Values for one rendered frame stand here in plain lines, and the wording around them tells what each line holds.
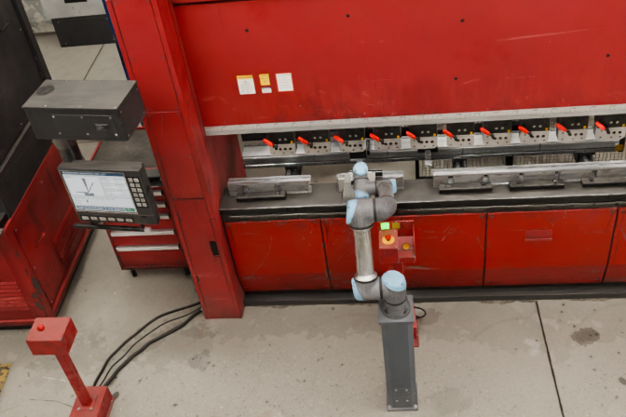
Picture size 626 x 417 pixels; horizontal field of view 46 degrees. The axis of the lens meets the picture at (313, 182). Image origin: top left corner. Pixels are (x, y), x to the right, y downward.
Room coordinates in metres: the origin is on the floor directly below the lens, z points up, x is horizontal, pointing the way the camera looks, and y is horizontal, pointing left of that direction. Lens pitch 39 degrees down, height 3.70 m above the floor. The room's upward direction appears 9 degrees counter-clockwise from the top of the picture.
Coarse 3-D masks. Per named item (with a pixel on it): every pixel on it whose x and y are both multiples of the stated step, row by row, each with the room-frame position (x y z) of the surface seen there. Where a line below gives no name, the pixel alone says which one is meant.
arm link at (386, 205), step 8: (376, 184) 3.01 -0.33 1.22; (384, 184) 2.95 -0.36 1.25; (392, 184) 2.99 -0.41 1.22; (376, 192) 2.99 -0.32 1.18; (384, 192) 2.83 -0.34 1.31; (392, 192) 2.87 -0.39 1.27; (376, 200) 2.67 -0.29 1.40; (384, 200) 2.67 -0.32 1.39; (392, 200) 2.69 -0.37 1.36; (376, 208) 2.63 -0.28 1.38; (384, 208) 2.63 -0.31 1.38; (392, 208) 2.65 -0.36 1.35; (376, 216) 2.61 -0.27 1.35; (384, 216) 2.61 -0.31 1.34
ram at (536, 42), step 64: (256, 0) 3.45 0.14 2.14; (320, 0) 3.39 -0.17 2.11; (384, 0) 3.34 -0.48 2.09; (448, 0) 3.29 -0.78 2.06; (512, 0) 3.24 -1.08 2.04; (576, 0) 3.19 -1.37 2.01; (192, 64) 3.52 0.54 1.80; (256, 64) 3.46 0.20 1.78; (320, 64) 3.40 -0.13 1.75; (384, 64) 3.35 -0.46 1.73; (448, 64) 3.29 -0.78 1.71; (512, 64) 3.24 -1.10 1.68; (576, 64) 3.18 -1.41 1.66; (256, 128) 3.47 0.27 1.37; (320, 128) 3.41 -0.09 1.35
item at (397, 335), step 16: (384, 320) 2.47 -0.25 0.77; (400, 320) 2.45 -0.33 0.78; (384, 336) 2.48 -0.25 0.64; (400, 336) 2.45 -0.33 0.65; (384, 352) 2.49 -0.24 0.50; (400, 352) 2.45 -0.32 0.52; (400, 368) 2.45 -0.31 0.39; (400, 384) 2.45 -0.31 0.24; (416, 384) 2.59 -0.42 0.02; (400, 400) 2.45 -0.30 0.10; (416, 400) 2.48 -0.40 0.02
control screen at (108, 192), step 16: (64, 176) 3.04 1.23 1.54; (80, 176) 3.02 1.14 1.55; (96, 176) 2.99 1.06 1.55; (112, 176) 2.96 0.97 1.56; (80, 192) 3.03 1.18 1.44; (96, 192) 3.00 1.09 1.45; (112, 192) 2.97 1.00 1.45; (128, 192) 2.95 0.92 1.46; (80, 208) 3.04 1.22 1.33; (96, 208) 3.01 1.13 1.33; (112, 208) 2.98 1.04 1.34; (128, 208) 2.96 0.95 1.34
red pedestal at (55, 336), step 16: (48, 320) 2.79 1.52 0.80; (64, 320) 2.77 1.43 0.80; (32, 336) 2.69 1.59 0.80; (48, 336) 2.68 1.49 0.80; (64, 336) 2.68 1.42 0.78; (32, 352) 2.67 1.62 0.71; (48, 352) 2.65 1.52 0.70; (64, 352) 2.64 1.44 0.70; (64, 368) 2.71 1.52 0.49; (80, 384) 2.72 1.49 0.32; (80, 400) 2.71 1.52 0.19; (96, 400) 2.74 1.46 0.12; (112, 400) 2.80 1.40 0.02; (80, 416) 2.65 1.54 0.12; (96, 416) 2.63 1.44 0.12
